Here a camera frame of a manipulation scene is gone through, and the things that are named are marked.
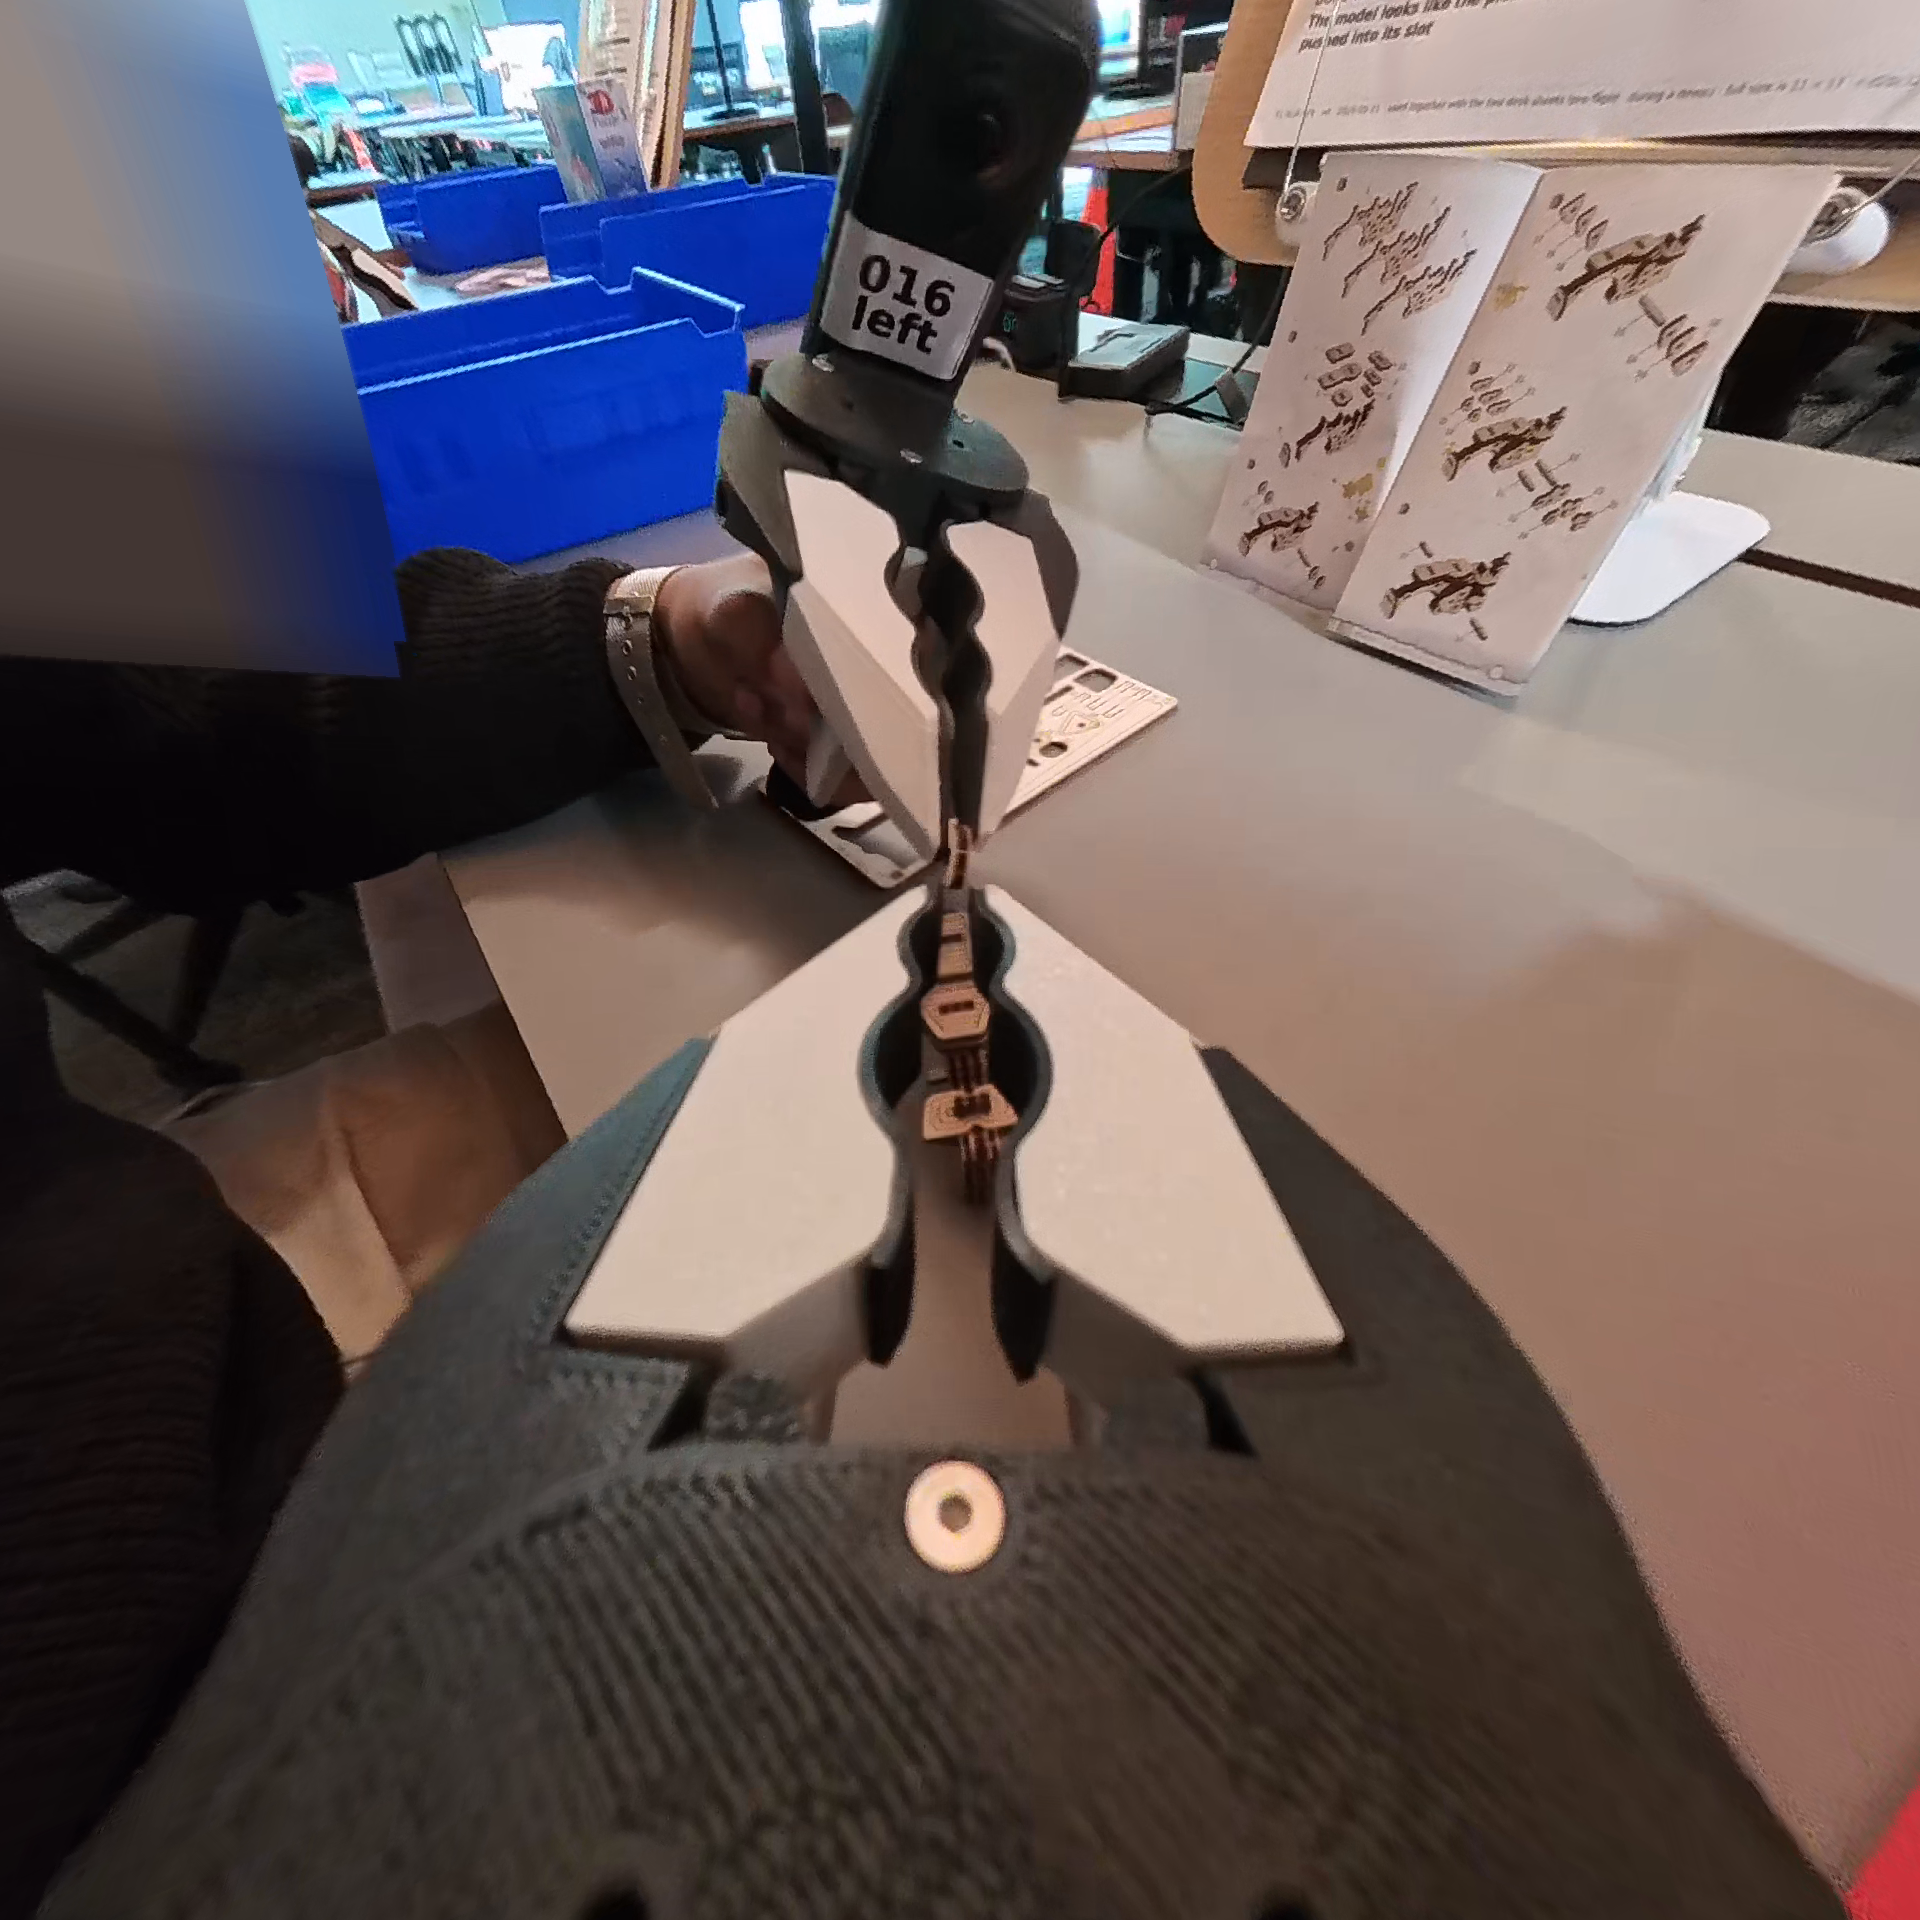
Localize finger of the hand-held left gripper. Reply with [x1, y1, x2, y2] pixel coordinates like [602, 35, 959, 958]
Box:
[932, 521, 1082, 870]
[780, 472, 962, 873]

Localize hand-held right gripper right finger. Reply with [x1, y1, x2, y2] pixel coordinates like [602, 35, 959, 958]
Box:
[971, 884, 1347, 1412]

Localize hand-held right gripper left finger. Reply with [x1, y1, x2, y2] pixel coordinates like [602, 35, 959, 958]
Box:
[562, 884, 944, 1427]

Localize laser-cut plywood parts sheet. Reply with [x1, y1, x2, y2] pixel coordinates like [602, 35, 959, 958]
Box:
[767, 646, 1181, 889]

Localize small wooden model assembly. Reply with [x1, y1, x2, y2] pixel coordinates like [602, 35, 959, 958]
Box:
[914, 816, 1011, 1206]

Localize person's left forearm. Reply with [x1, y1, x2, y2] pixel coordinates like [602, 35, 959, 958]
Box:
[300, 546, 654, 889]

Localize grey desk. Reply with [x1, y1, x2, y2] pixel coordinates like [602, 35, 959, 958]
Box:
[352, 322, 1920, 1863]

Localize person's left hand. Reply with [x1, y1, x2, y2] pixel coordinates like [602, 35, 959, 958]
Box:
[652, 552, 828, 770]

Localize small black charger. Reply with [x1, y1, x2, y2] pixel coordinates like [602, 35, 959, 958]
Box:
[996, 274, 1076, 370]

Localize silver wristwatch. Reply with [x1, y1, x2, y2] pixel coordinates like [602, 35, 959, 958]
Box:
[604, 564, 725, 811]

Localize black flat device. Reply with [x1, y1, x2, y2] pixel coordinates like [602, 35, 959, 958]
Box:
[1055, 322, 1194, 400]

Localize wooden board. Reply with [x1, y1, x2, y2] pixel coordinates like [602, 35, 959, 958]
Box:
[1191, 0, 1920, 313]

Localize blue picture book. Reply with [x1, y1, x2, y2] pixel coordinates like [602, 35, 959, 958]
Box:
[531, 75, 655, 206]

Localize person's beige trousers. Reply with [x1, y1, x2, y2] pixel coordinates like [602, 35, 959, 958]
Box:
[158, 1002, 575, 1369]

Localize large blue plastic bin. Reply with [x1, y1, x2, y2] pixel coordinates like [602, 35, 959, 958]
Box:
[343, 268, 750, 568]

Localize folded assembly instruction sheet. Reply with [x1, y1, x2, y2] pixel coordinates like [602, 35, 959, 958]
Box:
[1200, 151, 1843, 696]

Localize person's black sweater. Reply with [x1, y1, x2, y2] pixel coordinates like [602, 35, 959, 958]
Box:
[0, 660, 452, 1914]

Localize white stand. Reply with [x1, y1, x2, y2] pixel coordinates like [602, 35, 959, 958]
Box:
[1567, 427, 1775, 627]

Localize white printed paper sheet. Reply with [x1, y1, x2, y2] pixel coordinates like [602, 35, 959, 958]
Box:
[1246, 0, 1920, 153]

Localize red plastic bin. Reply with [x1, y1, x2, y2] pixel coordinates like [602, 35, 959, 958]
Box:
[1843, 1817, 1920, 1920]

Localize black cable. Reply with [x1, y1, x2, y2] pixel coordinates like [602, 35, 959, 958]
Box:
[1142, 329, 1263, 432]

